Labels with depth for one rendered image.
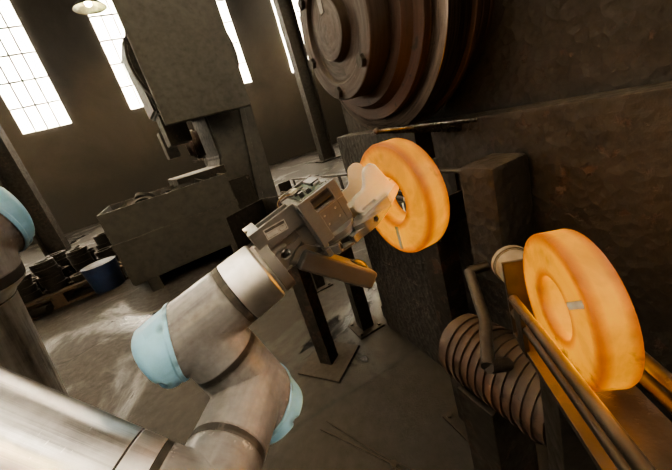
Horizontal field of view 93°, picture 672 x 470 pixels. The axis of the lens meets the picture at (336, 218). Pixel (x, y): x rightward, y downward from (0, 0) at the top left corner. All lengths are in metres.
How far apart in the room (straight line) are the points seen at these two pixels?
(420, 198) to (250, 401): 0.28
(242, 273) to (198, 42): 3.15
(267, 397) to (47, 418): 0.18
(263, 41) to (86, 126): 5.50
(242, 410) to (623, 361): 0.33
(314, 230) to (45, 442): 0.27
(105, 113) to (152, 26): 7.59
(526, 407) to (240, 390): 0.40
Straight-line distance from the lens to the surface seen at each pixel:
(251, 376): 0.39
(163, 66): 3.30
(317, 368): 1.47
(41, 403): 0.36
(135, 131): 10.72
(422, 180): 0.38
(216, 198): 3.04
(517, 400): 0.60
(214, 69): 3.39
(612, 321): 0.35
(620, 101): 0.61
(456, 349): 0.66
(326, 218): 0.37
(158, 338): 0.37
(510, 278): 0.48
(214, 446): 0.35
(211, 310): 0.36
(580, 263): 0.35
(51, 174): 11.04
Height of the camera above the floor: 0.95
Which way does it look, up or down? 17 degrees down
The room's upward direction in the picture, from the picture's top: 17 degrees counter-clockwise
